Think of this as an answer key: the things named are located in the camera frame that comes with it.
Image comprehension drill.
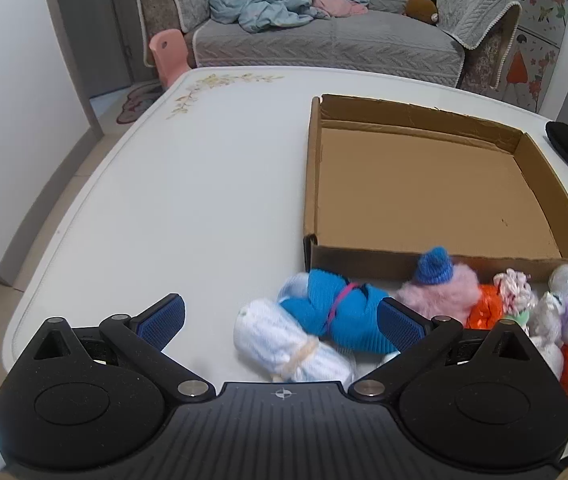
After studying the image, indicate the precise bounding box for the floral decorated fridge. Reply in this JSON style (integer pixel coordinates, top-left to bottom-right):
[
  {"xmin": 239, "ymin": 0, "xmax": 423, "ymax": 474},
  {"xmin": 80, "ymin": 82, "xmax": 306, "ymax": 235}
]
[{"xmin": 461, "ymin": 0, "xmax": 568, "ymax": 113}]

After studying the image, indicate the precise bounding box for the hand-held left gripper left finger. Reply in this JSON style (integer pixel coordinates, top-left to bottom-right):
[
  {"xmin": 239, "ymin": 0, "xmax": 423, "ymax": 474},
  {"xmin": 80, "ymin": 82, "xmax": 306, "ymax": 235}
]
[{"xmin": 33, "ymin": 294, "xmax": 215, "ymax": 402}]

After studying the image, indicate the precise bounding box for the grey sock bundle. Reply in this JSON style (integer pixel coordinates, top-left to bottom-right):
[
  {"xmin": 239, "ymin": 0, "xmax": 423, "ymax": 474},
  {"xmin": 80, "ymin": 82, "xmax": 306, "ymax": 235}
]
[{"xmin": 528, "ymin": 292, "xmax": 568, "ymax": 346}]

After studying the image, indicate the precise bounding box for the pink plastic chair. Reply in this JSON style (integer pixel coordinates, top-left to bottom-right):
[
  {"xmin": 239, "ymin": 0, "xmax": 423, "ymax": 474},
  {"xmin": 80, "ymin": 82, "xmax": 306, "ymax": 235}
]
[{"xmin": 149, "ymin": 30, "xmax": 193, "ymax": 86}]

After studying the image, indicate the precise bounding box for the pink cloth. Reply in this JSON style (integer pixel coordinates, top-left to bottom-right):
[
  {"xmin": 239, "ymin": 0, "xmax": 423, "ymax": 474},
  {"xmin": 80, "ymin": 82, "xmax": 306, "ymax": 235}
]
[{"xmin": 309, "ymin": 0, "xmax": 369, "ymax": 19}]

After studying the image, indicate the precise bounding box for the blue knitted bundle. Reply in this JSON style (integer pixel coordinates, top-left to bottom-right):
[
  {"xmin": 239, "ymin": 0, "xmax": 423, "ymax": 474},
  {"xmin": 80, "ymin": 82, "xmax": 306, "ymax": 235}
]
[{"xmin": 278, "ymin": 269, "xmax": 405, "ymax": 357}]

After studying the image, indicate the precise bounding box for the brown plush toy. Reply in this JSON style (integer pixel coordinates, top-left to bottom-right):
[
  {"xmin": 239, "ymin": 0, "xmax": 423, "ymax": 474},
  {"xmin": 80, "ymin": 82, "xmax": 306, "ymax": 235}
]
[{"xmin": 404, "ymin": 0, "xmax": 439, "ymax": 25}]

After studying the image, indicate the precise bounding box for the pink white patterned bundle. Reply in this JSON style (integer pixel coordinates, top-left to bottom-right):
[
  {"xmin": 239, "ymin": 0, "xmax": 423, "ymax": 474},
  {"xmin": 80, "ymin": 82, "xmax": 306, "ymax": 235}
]
[{"xmin": 494, "ymin": 269, "xmax": 539, "ymax": 327}]

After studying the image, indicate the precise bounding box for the floor rug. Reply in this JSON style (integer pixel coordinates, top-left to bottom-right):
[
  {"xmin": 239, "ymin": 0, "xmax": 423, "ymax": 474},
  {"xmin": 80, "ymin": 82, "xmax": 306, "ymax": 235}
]
[{"xmin": 115, "ymin": 80, "xmax": 165, "ymax": 125}]

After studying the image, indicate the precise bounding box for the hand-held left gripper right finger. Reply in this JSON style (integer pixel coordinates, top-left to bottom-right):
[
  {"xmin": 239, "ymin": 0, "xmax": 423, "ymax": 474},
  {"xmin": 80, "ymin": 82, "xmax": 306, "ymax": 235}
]
[{"xmin": 347, "ymin": 297, "xmax": 532, "ymax": 402}]

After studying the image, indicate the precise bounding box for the shallow cardboard box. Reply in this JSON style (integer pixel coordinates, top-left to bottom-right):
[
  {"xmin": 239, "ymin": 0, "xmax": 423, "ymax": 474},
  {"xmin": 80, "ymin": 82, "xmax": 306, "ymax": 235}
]
[{"xmin": 304, "ymin": 94, "xmax": 568, "ymax": 284}]

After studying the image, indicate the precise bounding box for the pink fluffy ball blue hat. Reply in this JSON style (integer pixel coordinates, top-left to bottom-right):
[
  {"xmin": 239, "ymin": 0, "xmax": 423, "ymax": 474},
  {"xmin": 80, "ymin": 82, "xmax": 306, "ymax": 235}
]
[{"xmin": 396, "ymin": 247, "xmax": 482, "ymax": 324}]

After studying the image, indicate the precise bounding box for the grey door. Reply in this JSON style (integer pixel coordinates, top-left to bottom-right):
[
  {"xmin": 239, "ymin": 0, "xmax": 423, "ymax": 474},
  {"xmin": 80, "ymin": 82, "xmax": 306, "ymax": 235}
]
[{"xmin": 51, "ymin": 0, "xmax": 138, "ymax": 99}]

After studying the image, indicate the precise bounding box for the grey sofa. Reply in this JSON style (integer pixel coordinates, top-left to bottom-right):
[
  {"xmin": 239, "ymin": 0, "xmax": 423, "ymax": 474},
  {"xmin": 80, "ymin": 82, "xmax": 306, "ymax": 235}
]
[{"xmin": 135, "ymin": 0, "xmax": 522, "ymax": 89}]

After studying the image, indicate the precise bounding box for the white knitted bundle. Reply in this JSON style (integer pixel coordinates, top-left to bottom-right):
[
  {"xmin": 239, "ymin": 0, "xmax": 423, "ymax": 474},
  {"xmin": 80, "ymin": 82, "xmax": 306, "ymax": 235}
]
[{"xmin": 234, "ymin": 299, "xmax": 357, "ymax": 384}]

